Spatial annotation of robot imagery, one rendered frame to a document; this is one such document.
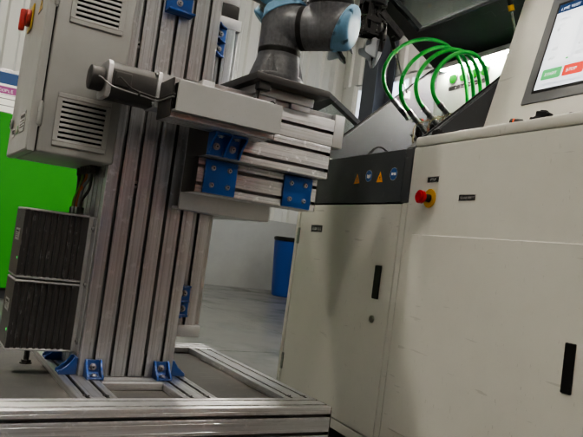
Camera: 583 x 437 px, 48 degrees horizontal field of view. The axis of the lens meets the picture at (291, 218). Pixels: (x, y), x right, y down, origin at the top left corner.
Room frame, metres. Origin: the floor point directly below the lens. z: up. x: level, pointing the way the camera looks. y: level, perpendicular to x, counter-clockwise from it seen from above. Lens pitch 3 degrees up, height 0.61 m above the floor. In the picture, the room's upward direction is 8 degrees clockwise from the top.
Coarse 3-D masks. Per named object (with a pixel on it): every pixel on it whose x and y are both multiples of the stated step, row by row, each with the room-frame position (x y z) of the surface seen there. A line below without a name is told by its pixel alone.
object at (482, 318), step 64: (512, 64) 1.95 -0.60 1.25; (576, 128) 1.35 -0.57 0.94; (448, 192) 1.70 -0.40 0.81; (512, 192) 1.50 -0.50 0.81; (576, 192) 1.34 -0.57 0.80; (448, 256) 1.67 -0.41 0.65; (512, 256) 1.47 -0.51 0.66; (576, 256) 1.32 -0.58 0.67; (448, 320) 1.65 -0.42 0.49; (512, 320) 1.45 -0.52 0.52; (576, 320) 1.30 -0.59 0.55; (448, 384) 1.62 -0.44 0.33; (512, 384) 1.44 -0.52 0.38; (576, 384) 1.29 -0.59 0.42
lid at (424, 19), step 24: (408, 0) 2.50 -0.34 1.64; (432, 0) 2.42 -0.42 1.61; (456, 0) 2.34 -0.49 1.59; (480, 0) 2.27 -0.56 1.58; (504, 0) 2.18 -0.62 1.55; (408, 24) 2.60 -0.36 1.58; (432, 24) 2.53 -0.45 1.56; (456, 24) 2.43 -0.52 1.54; (480, 24) 2.35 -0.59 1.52; (504, 24) 2.28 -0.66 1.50; (480, 48) 2.46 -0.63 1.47
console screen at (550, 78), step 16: (560, 0) 1.85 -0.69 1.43; (576, 0) 1.79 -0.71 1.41; (560, 16) 1.83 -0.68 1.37; (576, 16) 1.77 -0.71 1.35; (544, 32) 1.87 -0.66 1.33; (560, 32) 1.80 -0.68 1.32; (576, 32) 1.75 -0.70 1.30; (544, 48) 1.84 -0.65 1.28; (560, 48) 1.78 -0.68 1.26; (576, 48) 1.73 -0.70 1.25; (544, 64) 1.82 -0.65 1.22; (560, 64) 1.76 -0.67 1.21; (576, 64) 1.71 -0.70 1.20; (528, 80) 1.85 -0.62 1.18; (544, 80) 1.79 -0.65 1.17; (560, 80) 1.74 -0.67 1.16; (576, 80) 1.69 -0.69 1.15; (528, 96) 1.83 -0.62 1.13; (544, 96) 1.77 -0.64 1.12; (560, 96) 1.72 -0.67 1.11
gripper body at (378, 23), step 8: (360, 0) 2.04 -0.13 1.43; (368, 0) 2.01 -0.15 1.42; (376, 0) 2.01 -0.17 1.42; (384, 0) 2.02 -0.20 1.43; (360, 8) 2.04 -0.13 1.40; (368, 8) 2.02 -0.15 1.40; (376, 8) 2.04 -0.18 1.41; (384, 8) 2.06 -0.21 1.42; (368, 16) 2.00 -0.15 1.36; (376, 16) 2.01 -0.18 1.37; (368, 24) 2.01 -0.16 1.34; (376, 24) 2.02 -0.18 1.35; (384, 24) 2.03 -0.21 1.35; (360, 32) 2.03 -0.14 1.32; (368, 32) 2.01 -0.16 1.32; (376, 32) 2.02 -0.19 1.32
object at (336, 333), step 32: (320, 224) 2.32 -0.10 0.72; (352, 224) 2.12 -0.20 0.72; (384, 224) 1.95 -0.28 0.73; (320, 256) 2.29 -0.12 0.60; (352, 256) 2.10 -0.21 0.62; (384, 256) 1.93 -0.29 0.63; (320, 288) 2.26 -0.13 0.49; (352, 288) 2.07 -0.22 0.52; (384, 288) 1.92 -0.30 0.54; (288, 320) 2.46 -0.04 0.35; (320, 320) 2.24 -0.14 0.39; (352, 320) 2.05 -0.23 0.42; (384, 320) 1.90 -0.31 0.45; (288, 352) 2.43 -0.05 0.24; (320, 352) 2.21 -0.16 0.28; (352, 352) 2.03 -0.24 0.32; (288, 384) 2.39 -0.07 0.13; (320, 384) 2.19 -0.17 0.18; (352, 384) 2.01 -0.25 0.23; (352, 416) 1.99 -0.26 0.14
